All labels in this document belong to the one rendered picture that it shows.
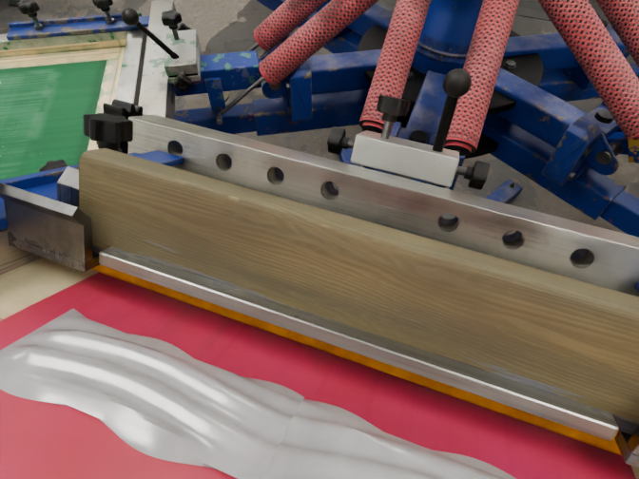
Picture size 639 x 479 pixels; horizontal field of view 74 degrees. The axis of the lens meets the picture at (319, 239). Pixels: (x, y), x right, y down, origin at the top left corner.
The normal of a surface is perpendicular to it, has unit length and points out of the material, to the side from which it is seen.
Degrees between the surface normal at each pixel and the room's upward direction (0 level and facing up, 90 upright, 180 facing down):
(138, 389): 2
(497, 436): 32
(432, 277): 56
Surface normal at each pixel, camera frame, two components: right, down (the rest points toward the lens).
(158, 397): -0.05, -0.64
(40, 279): 0.18, -0.90
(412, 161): -0.29, 0.33
